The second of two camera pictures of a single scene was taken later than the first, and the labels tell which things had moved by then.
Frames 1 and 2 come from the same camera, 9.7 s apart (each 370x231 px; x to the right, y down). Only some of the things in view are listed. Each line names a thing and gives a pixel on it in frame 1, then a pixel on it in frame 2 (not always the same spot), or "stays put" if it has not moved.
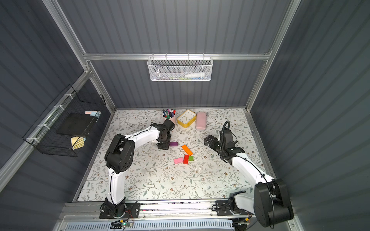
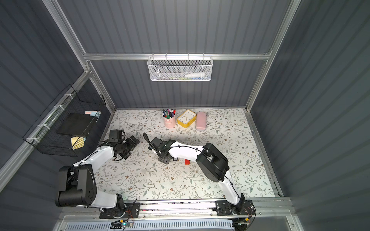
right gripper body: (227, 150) -> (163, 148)
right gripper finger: (212, 142) -> (147, 139)
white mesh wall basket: (179, 68) stays put
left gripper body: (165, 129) -> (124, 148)
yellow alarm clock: (186, 119) stays put
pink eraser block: (201, 121) stays put
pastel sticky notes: (96, 113) stays put
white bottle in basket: (195, 75) stays put
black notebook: (77, 124) stays put
